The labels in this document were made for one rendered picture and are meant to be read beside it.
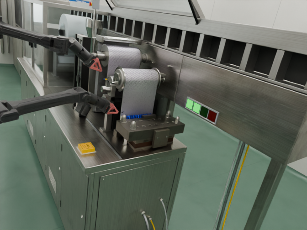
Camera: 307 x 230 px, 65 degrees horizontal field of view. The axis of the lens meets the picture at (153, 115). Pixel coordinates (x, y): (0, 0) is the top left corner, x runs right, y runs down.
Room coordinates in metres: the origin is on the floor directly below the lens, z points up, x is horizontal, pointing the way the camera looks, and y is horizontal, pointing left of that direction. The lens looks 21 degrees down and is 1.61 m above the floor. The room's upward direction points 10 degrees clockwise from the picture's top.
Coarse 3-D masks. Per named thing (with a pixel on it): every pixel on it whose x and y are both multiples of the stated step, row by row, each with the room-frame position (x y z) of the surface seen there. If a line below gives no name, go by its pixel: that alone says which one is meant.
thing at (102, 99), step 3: (102, 96) 1.33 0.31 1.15; (99, 99) 1.25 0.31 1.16; (102, 99) 1.27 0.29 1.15; (105, 99) 1.29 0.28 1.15; (96, 102) 1.23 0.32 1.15; (99, 102) 1.24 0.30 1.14; (102, 102) 1.26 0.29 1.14; (105, 102) 1.27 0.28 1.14; (108, 102) 1.25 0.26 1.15; (96, 105) 1.24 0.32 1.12; (99, 105) 1.25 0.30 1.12; (102, 105) 1.26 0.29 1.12; (105, 105) 1.26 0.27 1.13; (108, 105) 1.25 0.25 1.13; (99, 108) 1.28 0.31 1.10; (102, 108) 1.26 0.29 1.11; (105, 108) 1.24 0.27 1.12; (102, 111) 1.24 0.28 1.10; (105, 111) 1.24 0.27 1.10
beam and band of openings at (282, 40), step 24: (120, 24) 2.25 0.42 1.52; (144, 24) 1.88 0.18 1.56; (168, 24) 1.65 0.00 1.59; (192, 24) 1.47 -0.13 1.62; (216, 24) 1.33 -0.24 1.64; (240, 24) 1.21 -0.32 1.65; (168, 48) 1.61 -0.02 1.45; (192, 48) 1.54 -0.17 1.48; (216, 48) 1.40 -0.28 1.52; (240, 48) 1.27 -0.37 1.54; (264, 48) 1.17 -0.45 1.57; (288, 48) 1.01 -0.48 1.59; (240, 72) 1.16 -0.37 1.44; (264, 72) 1.14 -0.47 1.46; (288, 72) 1.06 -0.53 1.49
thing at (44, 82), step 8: (24, 0) 2.80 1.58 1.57; (32, 0) 2.40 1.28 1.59; (40, 0) 2.55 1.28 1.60; (64, 8) 2.13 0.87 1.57; (72, 8) 2.17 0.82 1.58; (80, 8) 2.21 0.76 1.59; (24, 48) 2.96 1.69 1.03; (32, 48) 2.50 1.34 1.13; (24, 56) 2.96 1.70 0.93; (32, 56) 2.50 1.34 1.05; (32, 64) 2.50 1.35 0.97; (40, 80) 2.15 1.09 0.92
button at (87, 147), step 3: (78, 144) 1.14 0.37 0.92; (81, 144) 1.14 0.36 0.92; (84, 144) 1.15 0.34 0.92; (87, 144) 1.16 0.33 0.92; (90, 144) 1.16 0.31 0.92; (78, 147) 1.14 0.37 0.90; (81, 147) 1.11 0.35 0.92; (84, 147) 1.12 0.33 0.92; (87, 147) 1.12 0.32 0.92; (90, 147) 1.13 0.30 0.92; (93, 147) 1.13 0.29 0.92; (81, 150) 1.10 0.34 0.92; (84, 150) 1.10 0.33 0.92; (87, 150) 1.11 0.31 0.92; (90, 150) 1.12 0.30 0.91; (93, 150) 1.13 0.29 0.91
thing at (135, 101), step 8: (136, 88) 1.41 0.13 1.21; (144, 88) 1.45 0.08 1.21; (152, 88) 1.48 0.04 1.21; (128, 96) 1.38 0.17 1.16; (136, 96) 1.42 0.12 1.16; (144, 96) 1.45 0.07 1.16; (152, 96) 1.49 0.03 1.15; (128, 104) 1.39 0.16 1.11; (136, 104) 1.42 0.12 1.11; (144, 104) 1.46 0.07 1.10; (152, 104) 1.49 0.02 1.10; (128, 112) 1.39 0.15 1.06; (136, 112) 1.43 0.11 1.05; (144, 112) 1.46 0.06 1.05; (152, 112) 1.50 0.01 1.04
